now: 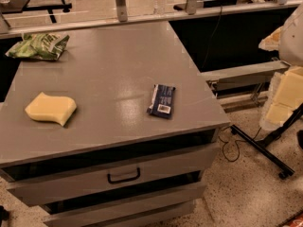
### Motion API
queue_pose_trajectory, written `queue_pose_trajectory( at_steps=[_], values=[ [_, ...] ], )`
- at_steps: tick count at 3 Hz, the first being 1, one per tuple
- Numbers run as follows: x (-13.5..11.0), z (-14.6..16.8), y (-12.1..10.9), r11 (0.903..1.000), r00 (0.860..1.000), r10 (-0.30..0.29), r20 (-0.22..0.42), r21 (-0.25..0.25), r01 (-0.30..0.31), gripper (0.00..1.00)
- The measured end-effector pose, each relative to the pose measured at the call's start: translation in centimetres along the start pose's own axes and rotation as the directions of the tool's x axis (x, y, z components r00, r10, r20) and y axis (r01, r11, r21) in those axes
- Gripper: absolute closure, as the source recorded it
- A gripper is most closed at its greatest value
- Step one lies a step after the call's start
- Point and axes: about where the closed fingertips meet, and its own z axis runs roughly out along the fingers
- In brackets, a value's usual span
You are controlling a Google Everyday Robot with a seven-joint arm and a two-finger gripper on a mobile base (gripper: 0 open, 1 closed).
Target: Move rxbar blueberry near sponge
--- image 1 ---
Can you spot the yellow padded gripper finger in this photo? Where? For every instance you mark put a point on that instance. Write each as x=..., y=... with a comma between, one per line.
x=285, y=95

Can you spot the black drawer handle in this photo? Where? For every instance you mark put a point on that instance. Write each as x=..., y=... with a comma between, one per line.
x=124, y=177

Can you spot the grey drawer cabinet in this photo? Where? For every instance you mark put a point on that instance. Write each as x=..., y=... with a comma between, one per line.
x=111, y=73

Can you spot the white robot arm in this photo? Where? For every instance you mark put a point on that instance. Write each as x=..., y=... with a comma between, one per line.
x=287, y=40

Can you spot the grey metal rail frame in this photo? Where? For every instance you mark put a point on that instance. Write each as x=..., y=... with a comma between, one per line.
x=242, y=76

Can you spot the green chip bag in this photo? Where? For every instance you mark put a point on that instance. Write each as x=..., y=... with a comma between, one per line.
x=42, y=46

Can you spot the dark blue rxbar wrapper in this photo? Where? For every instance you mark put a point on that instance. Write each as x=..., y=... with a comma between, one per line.
x=162, y=101

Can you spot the yellow sponge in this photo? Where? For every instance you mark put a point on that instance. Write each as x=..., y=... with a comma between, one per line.
x=47, y=108

